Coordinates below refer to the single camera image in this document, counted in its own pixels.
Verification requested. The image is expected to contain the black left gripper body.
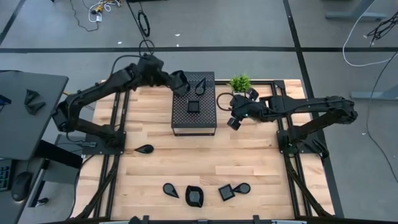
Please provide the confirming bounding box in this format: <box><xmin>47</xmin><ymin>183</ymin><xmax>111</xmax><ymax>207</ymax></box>
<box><xmin>154</xmin><ymin>67</ymin><xmax>180</xmax><ymax>86</ymax></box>

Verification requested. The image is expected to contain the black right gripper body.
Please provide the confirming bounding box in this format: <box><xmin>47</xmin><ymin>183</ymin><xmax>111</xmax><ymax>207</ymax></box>
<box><xmin>226</xmin><ymin>88</ymin><xmax>261</xmax><ymax>131</ymax></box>

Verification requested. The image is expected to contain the large black glossy bowl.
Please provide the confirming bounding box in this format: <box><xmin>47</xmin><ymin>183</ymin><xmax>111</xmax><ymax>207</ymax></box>
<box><xmin>172</xmin><ymin>70</ymin><xmax>191</xmax><ymax>97</ymax></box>

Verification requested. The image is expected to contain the black teardrop mini plate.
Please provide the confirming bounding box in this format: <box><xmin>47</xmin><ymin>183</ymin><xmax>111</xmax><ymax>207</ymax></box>
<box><xmin>195</xmin><ymin>77</ymin><xmax>207</xmax><ymax>96</ymax></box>
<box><xmin>134</xmin><ymin>144</ymin><xmax>155</xmax><ymax>154</ymax></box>
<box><xmin>232</xmin><ymin>182</ymin><xmax>251</xmax><ymax>195</ymax></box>
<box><xmin>162</xmin><ymin>182</ymin><xmax>180</xmax><ymax>199</ymax></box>

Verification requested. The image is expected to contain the black square mini plate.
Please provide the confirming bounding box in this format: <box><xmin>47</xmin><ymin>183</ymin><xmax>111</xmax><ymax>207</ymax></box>
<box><xmin>218</xmin><ymin>184</ymin><xmax>236</xmax><ymax>202</ymax></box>
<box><xmin>187</xmin><ymin>100</ymin><xmax>201</xmax><ymax>114</ymax></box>

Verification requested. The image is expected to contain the green plant in white pot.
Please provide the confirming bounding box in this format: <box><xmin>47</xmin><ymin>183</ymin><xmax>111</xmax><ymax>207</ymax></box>
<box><xmin>228</xmin><ymin>73</ymin><xmax>253</xmax><ymax>99</ymax></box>

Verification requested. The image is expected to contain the black perforated metal riser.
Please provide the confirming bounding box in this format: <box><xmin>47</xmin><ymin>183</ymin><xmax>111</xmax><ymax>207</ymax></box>
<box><xmin>170</xmin><ymin>71</ymin><xmax>218</xmax><ymax>137</ymax></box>

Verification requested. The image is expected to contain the grey desk foot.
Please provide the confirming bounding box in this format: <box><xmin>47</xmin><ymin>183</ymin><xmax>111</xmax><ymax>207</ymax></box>
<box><xmin>349</xmin><ymin>83</ymin><xmax>398</xmax><ymax>101</ymax></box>
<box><xmin>325</xmin><ymin>0</ymin><xmax>389</xmax><ymax>22</ymax></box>

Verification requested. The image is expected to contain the black folded object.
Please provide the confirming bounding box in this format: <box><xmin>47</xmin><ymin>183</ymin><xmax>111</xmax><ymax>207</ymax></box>
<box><xmin>24</xmin><ymin>101</ymin><xmax>47</xmax><ymax>116</ymax></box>
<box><xmin>24</xmin><ymin>88</ymin><xmax>40</xmax><ymax>105</ymax></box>

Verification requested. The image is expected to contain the dark grey desk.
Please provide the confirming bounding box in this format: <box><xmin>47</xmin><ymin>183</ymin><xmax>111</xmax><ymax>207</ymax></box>
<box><xmin>0</xmin><ymin>70</ymin><xmax>70</xmax><ymax>161</ymax></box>

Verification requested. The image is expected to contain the black computer mouse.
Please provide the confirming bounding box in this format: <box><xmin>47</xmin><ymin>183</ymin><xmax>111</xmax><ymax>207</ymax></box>
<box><xmin>11</xmin><ymin>171</ymin><xmax>33</xmax><ymax>202</ymax></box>

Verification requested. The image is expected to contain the black keyboard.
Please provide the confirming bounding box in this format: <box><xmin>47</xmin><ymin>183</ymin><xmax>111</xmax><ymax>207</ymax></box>
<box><xmin>0</xmin><ymin>164</ymin><xmax>12</xmax><ymax>192</ymax></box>

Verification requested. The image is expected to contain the black aluminium table frame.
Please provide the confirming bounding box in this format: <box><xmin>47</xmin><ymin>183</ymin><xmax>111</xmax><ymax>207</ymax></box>
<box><xmin>73</xmin><ymin>79</ymin><xmax>345</xmax><ymax>224</ymax></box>

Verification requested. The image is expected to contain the black coiled cable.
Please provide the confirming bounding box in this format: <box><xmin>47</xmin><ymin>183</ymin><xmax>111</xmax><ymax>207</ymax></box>
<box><xmin>126</xmin><ymin>0</ymin><xmax>152</xmax><ymax>49</ymax></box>

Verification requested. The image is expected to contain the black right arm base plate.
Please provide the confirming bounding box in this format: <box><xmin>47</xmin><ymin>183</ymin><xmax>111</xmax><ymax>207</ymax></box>
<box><xmin>276</xmin><ymin>129</ymin><xmax>330</xmax><ymax>159</ymax></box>

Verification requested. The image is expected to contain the white cable bundle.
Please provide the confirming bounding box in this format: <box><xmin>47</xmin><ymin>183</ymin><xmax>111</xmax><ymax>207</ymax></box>
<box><xmin>88</xmin><ymin>0</ymin><xmax>121</xmax><ymax>23</ymax></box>

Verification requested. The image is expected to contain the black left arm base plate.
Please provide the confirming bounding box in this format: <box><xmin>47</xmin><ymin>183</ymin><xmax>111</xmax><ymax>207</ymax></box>
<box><xmin>81</xmin><ymin>130</ymin><xmax>127</xmax><ymax>156</ymax></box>

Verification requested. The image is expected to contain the thin black floor cable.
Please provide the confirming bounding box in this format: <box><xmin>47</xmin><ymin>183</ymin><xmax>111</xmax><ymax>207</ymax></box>
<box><xmin>68</xmin><ymin>0</ymin><xmax>100</xmax><ymax>32</ymax></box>

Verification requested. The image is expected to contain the white floor cable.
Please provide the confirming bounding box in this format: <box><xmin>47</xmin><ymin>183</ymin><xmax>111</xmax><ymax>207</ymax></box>
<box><xmin>341</xmin><ymin>0</ymin><xmax>398</xmax><ymax>68</ymax></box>

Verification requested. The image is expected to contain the long black floor cable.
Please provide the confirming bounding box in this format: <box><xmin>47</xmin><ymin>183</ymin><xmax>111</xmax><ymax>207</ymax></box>
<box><xmin>365</xmin><ymin>51</ymin><xmax>398</xmax><ymax>184</ymax></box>

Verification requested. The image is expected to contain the black cable bundle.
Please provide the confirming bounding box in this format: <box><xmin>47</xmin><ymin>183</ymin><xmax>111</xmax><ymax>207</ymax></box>
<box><xmin>366</xmin><ymin>12</ymin><xmax>398</xmax><ymax>47</ymax></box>

